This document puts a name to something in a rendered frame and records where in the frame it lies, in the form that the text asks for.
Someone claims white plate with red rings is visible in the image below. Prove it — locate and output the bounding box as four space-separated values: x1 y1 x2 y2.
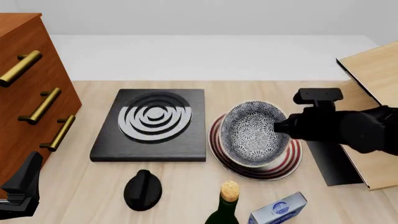
207 113 303 181

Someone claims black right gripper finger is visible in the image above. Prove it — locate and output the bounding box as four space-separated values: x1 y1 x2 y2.
272 119 292 134

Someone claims flat black stove plate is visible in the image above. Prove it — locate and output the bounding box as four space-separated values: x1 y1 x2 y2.
89 88 208 163

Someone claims wooden cabinet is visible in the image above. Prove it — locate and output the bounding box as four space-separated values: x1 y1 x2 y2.
0 12 83 199

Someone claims brass cabinet handle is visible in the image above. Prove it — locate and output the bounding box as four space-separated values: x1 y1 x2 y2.
39 114 76 152
17 87 62 126
0 50 43 88

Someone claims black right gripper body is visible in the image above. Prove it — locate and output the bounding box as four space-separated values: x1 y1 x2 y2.
285 109 313 141

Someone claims round black stove knob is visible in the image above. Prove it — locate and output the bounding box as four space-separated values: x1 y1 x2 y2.
123 169 164 212

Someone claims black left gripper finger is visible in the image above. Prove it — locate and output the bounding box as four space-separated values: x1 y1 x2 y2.
1 151 44 198

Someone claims dark green corked bottle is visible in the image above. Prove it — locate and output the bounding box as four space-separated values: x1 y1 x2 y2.
203 180 241 224

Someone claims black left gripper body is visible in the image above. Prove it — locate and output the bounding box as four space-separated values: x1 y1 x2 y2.
0 192 40 219

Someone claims small flat plate on stalk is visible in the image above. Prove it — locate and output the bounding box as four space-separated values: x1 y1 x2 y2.
292 88 344 108

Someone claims blue and white food box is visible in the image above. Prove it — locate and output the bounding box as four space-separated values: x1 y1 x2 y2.
248 191 308 224

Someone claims blue-white patterned bowl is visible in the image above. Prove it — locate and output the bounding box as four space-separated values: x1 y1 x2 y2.
219 100 292 168

